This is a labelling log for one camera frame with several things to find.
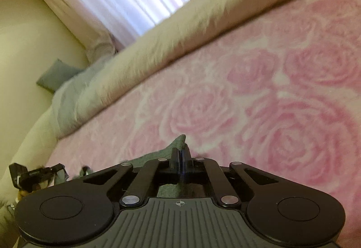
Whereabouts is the grey and cream rolled duvet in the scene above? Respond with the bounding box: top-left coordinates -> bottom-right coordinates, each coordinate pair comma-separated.
51,0 -> 361,140

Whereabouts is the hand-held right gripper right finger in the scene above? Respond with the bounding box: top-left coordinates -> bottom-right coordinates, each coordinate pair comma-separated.
180,148 -> 278,207

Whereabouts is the pink floral blanket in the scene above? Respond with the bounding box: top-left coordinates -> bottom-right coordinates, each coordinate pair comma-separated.
45,0 -> 361,237

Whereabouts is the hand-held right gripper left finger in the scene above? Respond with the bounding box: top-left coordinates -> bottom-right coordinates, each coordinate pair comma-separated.
82,148 -> 181,207

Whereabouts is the grey pillow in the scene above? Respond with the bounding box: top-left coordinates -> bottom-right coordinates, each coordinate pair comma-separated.
36,59 -> 85,93

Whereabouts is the cream padded headboard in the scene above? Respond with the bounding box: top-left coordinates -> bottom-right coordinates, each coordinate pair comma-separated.
0,107 -> 61,209

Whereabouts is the grey printed t-shirt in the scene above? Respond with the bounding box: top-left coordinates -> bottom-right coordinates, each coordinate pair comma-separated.
53,135 -> 206,198

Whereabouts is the mauve pillow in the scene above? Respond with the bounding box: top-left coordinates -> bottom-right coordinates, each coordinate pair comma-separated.
85,31 -> 117,64

